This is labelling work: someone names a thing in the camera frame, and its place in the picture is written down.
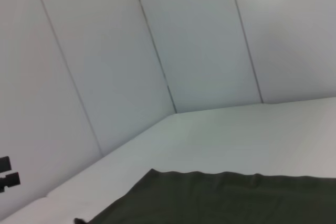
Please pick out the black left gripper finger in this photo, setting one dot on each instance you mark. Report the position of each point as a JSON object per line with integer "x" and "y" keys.
{"x": 4, "y": 164}
{"x": 11, "y": 180}

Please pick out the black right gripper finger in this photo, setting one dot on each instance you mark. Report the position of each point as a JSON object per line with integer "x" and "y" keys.
{"x": 80, "y": 221}

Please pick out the dark green FREE! t-shirt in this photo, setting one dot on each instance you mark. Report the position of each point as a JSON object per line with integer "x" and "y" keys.
{"x": 223, "y": 200}

